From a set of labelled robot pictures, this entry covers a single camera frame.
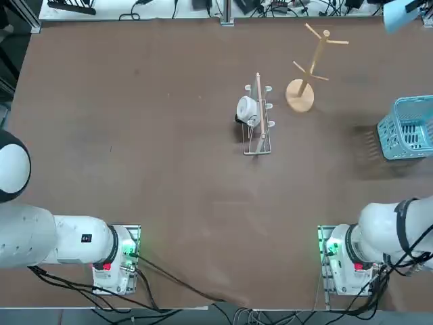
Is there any white wire cup rack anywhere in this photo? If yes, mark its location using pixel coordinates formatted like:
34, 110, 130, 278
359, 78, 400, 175
242, 72, 275, 156

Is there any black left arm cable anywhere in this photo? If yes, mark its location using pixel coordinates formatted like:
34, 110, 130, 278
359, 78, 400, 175
28, 265, 163, 312

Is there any thick dark table cable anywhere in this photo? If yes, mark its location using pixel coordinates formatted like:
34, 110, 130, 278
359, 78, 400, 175
137, 253, 227, 303

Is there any aluminium frame post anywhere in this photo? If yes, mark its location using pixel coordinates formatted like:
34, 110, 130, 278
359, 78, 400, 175
219, 0, 235, 26

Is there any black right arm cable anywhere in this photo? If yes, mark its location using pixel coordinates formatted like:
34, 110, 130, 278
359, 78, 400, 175
384, 198, 433, 277

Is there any wooden cup rack tree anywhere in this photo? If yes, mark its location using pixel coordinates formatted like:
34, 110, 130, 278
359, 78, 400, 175
285, 22, 349, 113

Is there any white cup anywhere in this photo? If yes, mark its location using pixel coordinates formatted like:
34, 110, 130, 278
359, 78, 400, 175
235, 95, 261, 127

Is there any light blue plastic basket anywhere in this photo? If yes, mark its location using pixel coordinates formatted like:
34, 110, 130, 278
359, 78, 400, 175
376, 95, 433, 160

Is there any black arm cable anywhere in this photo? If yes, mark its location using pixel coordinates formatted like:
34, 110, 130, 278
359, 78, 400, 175
384, 198, 433, 277
28, 265, 163, 312

